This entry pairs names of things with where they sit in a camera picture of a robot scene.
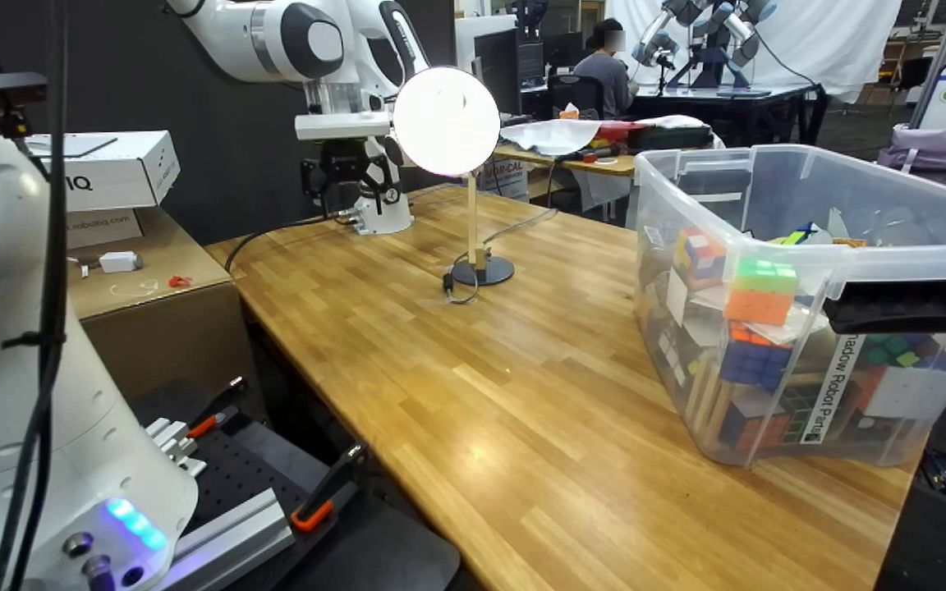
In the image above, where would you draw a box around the white cloth on desk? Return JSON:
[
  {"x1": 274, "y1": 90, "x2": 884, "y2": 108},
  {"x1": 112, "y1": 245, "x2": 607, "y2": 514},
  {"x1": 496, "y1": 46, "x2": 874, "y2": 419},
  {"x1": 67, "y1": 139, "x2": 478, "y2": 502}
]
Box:
[{"x1": 492, "y1": 114, "x2": 607, "y2": 159}]

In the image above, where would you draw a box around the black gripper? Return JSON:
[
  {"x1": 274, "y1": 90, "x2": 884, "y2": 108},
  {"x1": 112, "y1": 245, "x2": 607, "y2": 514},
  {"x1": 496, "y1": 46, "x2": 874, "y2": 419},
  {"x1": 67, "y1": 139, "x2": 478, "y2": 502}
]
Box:
[{"x1": 303, "y1": 139, "x2": 400, "y2": 199}]

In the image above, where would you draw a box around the black background table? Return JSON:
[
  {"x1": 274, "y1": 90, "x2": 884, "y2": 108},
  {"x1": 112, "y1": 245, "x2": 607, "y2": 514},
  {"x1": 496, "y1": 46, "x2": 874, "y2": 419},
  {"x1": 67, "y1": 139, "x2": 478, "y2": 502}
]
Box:
[{"x1": 631, "y1": 83, "x2": 834, "y2": 149}]

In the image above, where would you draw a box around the white curtain sheet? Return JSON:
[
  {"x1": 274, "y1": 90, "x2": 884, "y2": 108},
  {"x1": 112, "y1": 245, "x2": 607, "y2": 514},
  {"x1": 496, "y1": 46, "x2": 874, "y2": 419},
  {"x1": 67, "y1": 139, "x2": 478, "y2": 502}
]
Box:
[{"x1": 600, "y1": 0, "x2": 907, "y2": 105}]

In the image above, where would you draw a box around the white Robotiq cardboard box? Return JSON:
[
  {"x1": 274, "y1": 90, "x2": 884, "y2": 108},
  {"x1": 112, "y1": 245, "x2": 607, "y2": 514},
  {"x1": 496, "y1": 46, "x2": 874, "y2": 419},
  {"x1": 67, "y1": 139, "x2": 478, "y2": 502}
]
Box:
[{"x1": 21, "y1": 128, "x2": 185, "y2": 214}]

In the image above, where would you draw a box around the blue puzzle cube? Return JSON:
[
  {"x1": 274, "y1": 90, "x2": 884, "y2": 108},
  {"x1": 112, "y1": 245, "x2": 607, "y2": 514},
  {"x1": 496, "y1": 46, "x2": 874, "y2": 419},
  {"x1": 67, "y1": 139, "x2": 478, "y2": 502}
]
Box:
[{"x1": 716, "y1": 338, "x2": 793, "y2": 394}]

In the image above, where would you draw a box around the pastel green orange cube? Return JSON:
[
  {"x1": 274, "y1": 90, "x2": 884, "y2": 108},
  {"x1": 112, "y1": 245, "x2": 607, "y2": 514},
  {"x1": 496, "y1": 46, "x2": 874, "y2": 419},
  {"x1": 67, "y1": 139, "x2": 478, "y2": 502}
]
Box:
[{"x1": 722, "y1": 252, "x2": 805, "y2": 327}]

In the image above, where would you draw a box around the clear plastic storage box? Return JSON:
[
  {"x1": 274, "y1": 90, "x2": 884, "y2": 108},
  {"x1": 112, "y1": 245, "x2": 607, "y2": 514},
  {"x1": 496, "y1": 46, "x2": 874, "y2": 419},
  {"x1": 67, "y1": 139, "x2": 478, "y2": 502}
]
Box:
[{"x1": 631, "y1": 140, "x2": 946, "y2": 469}]

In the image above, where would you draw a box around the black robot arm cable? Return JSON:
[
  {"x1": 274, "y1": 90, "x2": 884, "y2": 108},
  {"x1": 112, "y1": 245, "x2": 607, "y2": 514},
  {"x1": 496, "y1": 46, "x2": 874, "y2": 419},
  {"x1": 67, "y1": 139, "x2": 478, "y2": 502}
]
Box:
[{"x1": 0, "y1": 0, "x2": 71, "y2": 591}]

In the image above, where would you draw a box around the black clamp orange handle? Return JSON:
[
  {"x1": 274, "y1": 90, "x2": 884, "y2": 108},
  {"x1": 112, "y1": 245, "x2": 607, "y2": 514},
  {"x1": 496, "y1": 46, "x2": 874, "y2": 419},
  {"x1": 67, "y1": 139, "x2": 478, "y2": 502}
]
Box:
[
  {"x1": 178, "y1": 370, "x2": 254, "y2": 442},
  {"x1": 284, "y1": 441, "x2": 371, "y2": 539}
]

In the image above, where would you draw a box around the seated person grey shirt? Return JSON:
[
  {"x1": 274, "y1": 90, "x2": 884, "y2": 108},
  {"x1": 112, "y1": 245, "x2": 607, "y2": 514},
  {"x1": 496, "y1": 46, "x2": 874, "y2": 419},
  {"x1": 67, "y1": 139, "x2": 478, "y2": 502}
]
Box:
[{"x1": 568, "y1": 12, "x2": 642, "y2": 120}]

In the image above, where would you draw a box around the black computer monitor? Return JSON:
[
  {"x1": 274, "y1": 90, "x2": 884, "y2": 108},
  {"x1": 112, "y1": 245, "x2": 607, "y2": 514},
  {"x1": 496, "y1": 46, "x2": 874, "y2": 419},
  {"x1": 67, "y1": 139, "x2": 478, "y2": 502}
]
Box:
[{"x1": 470, "y1": 26, "x2": 548, "y2": 118}]

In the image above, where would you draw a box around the black breadboard platform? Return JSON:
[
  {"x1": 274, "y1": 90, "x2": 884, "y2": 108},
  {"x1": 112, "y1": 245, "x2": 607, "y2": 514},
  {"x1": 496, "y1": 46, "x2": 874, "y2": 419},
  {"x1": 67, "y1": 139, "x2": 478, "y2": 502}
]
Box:
[{"x1": 139, "y1": 414, "x2": 467, "y2": 591}]

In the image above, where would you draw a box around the green puzzle cube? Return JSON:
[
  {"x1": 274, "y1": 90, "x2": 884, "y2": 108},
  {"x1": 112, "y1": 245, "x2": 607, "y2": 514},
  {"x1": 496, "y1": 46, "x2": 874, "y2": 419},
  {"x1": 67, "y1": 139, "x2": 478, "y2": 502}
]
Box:
[{"x1": 859, "y1": 333, "x2": 946, "y2": 375}]

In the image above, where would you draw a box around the black office chair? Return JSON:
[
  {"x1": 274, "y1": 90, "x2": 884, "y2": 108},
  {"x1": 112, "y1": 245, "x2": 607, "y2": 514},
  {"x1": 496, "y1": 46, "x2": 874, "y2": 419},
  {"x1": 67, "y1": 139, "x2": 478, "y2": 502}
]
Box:
[{"x1": 545, "y1": 67, "x2": 604, "y2": 120}]

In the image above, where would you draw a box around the grey gripper rig on tripod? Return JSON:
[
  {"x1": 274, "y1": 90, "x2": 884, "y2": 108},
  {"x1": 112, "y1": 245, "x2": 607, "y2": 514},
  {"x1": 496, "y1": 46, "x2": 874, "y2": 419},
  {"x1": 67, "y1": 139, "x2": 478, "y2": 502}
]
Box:
[{"x1": 634, "y1": 0, "x2": 781, "y2": 92}]

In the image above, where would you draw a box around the white robot arm black-banded base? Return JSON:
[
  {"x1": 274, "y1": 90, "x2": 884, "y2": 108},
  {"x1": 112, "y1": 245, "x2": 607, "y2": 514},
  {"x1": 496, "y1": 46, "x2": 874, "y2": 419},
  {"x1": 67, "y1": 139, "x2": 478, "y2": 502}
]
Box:
[{"x1": 313, "y1": 0, "x2": 433, "y2": 240}]

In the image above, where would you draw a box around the white label strip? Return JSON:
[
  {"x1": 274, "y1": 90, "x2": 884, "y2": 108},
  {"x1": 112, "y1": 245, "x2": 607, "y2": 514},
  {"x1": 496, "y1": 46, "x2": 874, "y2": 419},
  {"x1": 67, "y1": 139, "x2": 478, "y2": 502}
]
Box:
[{"x1": 793, "y1": 333, "x2": 870, "y2": 446}]

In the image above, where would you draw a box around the purple bag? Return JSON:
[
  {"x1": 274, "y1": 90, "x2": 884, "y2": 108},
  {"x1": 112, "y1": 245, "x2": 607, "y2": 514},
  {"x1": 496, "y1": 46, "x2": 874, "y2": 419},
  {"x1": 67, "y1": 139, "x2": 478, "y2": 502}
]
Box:
[{"x1": 877, "y1": 114, "x2": 946, "y2": 190}]

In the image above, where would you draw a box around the silver metal bracket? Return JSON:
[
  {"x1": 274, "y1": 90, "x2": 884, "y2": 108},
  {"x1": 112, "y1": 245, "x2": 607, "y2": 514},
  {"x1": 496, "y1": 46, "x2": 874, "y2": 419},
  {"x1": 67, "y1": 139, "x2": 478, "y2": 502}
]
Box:
[{"x1": 142, "y1": 414, "x2": 211, "y2": 478}]

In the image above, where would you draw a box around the brown cardboard box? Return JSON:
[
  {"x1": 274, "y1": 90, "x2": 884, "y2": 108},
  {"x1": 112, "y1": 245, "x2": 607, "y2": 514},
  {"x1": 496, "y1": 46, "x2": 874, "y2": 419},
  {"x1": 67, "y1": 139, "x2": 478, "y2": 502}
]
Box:
[{"x1": 58, "y1": 208, "x2": 260, "y2": 425}]

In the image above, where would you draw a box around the wooden background desk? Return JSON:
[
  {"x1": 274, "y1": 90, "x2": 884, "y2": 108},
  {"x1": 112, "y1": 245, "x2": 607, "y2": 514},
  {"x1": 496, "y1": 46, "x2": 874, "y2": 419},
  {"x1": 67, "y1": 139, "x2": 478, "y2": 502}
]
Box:
[{"x1": 482, "y1": 140, "x2": 642, "y2": 185}]

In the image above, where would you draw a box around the aluminium extrusion rail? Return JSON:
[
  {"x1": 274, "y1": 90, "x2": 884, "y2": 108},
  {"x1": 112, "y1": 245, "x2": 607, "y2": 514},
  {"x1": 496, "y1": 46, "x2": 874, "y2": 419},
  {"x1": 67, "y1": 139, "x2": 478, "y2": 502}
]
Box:
[{"x1": 158, "y1": 486, "x2": 303, "y2": 591}]

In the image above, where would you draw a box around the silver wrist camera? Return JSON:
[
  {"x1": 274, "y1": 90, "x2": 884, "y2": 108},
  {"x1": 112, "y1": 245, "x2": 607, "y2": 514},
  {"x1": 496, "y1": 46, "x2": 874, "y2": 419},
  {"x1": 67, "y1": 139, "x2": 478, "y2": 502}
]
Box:
[{"x1": 292, "y1": 108, "x2": 400, "y2": 145}]

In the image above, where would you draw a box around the small white adapter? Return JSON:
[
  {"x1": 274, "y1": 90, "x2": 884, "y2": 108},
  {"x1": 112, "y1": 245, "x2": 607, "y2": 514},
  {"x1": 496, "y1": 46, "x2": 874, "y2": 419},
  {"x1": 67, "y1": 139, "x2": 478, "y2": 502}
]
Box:
[{"x1": 94, "y1": 249, "x2": 145, "y2": 277}]

